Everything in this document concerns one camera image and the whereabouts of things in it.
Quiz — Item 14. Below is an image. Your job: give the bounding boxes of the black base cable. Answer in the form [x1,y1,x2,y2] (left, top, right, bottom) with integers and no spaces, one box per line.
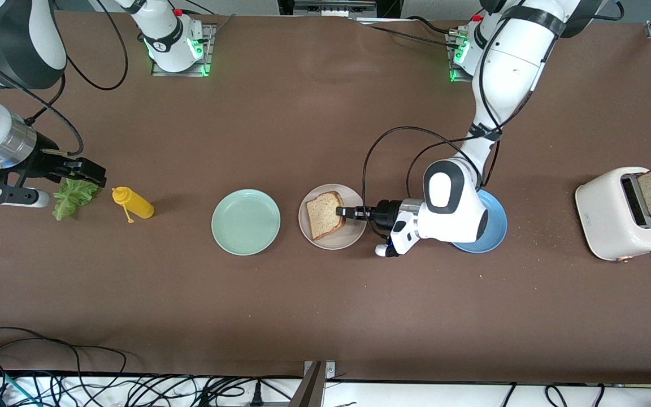
[359,16,462,49]

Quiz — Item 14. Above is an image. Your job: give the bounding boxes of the yellow mustard squeeze bottle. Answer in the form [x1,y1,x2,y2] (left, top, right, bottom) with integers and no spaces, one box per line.
[111,187,155,224]

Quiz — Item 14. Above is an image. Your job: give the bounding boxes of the black equipment box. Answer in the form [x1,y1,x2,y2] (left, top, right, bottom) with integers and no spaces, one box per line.
[278,0,403,19]

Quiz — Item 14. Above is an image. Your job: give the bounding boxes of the brown table cover sheet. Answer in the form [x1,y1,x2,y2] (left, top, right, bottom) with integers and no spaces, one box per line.
[0,10,651,385]

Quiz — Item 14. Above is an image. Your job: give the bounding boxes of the tangled black cables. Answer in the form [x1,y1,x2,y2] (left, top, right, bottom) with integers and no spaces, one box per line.
[0,339,303,407]

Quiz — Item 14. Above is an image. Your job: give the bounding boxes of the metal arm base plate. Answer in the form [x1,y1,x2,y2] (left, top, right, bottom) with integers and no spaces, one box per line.
[151,24,216,77]
[445,31,476,84]

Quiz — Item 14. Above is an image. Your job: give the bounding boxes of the dark metal bar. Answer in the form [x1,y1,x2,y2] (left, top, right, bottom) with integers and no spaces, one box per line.
[289,362,326,407]

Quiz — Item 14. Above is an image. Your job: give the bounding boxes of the white toaster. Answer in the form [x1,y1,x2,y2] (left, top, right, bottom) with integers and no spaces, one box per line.
[575,167,651,264]

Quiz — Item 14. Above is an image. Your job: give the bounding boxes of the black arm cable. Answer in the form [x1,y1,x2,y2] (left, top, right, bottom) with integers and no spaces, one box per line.
[362,0,624,238]
[0,0,129,154]

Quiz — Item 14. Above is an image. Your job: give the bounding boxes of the green lettuce leaf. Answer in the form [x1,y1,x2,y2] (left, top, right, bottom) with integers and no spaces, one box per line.
[52,177,101,222]

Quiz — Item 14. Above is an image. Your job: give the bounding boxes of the beige plate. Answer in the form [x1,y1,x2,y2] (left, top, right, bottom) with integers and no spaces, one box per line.
[298,184,368,251]

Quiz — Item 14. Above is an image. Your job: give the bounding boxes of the grey metal bracket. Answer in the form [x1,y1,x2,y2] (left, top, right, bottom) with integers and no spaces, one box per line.
[303,360,337,380]

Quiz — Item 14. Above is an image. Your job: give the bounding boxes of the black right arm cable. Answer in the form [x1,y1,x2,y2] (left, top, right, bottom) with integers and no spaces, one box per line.
[0,0,129,154]

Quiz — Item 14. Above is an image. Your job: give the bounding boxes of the mint green plate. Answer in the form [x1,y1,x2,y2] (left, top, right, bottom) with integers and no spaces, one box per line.
[211,189,281,256]

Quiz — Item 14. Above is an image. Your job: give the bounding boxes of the blue plate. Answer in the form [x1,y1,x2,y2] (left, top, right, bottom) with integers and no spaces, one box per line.
[451,189,508,254]

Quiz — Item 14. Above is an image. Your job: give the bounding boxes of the long black looped cable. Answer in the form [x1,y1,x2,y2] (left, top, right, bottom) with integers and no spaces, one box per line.
[0,327,128,376]

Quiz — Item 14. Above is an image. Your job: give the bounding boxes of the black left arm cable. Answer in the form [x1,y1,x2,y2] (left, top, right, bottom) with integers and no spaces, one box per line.
[362,0,624,238]

